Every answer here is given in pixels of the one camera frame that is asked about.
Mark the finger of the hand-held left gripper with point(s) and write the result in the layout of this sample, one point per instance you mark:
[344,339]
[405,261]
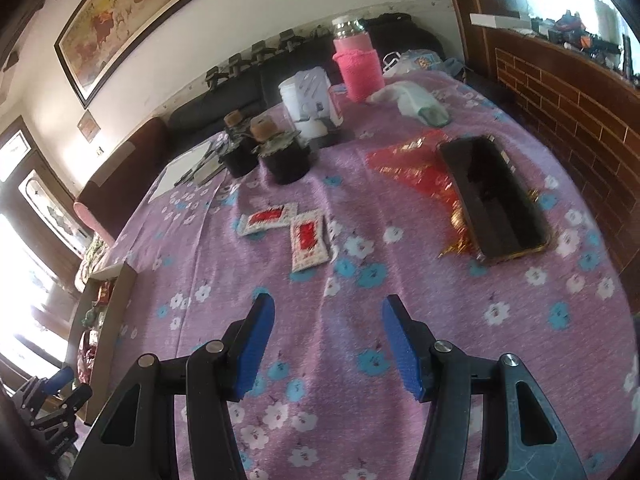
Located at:
[57,380]
[75,397]

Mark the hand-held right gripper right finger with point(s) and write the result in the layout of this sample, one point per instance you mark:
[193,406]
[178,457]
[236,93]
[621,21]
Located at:
[402,350]

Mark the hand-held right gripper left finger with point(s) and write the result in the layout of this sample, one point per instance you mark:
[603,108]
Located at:
[257,345]

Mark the cardboard box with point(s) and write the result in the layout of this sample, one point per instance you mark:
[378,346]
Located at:
[117,320]

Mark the white red snack packet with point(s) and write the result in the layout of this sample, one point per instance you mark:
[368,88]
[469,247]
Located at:
[307,240]
[267,217]

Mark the pile of snack packets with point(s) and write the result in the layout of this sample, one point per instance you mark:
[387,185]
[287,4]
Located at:
[92,355]

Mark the purple floral tablecloth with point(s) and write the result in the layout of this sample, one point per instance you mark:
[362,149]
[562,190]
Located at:
[350,210]

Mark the pink cushion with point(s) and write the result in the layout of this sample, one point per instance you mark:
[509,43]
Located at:
[92,217]

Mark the red foil bag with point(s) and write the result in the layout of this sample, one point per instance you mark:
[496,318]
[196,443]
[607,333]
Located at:
[420,172]

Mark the black rectangular tray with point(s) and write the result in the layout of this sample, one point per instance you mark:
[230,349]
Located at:
[500,200]

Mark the tan notebook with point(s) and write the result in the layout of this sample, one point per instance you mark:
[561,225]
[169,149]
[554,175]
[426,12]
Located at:
[210,172]

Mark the wooden glass door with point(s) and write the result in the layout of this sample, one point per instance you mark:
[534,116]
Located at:
[50,200]

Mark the black jar with cork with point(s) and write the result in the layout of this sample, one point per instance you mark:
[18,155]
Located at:
[240,157]
[287,162]

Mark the white paper sheet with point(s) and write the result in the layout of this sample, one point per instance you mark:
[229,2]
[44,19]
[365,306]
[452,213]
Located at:
[180,170]

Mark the black pen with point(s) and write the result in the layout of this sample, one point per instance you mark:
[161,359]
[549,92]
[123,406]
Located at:
[202,161]

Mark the dark sofa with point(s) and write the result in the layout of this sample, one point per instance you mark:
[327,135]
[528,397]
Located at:
[145,150]

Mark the white cup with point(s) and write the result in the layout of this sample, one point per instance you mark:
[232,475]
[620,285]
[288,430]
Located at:
[307,100]

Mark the white cloth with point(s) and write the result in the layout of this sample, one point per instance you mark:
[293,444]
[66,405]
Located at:
[400,95]

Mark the black clamp device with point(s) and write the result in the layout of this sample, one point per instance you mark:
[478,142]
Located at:
[215,77]
[236,63]
[261,51]
[288,40]

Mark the pink sleeved thermos bottle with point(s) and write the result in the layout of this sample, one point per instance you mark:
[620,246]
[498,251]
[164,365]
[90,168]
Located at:
[357,72]

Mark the pile of dark tools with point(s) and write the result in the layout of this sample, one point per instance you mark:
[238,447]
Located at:
[570,25]

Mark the small wall picture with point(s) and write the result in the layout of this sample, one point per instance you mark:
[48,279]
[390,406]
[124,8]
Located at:
[90,124]

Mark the framed wall painting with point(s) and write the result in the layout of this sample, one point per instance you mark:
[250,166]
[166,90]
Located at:
[145,10]

